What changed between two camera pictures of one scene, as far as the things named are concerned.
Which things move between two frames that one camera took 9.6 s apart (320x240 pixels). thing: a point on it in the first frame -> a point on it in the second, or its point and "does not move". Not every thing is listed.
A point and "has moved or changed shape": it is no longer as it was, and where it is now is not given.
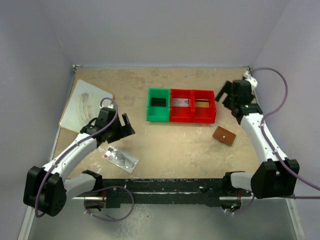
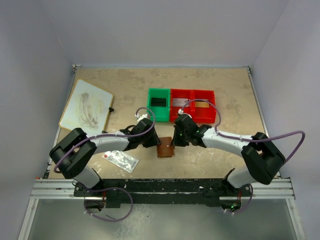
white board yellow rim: x=83 y=105 does not move
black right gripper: x=226 y=88 -> x=176 y=142
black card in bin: x=158 y=102 does not move
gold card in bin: x=202 y=103 does not move
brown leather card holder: x=224 y=135 has moved or changed shape
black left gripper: x=127 y=130 -> x=154 y=140
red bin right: x=204 y=115 does not move
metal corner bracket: x=74 y=65 does not move
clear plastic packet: x=123 y=160 does not move
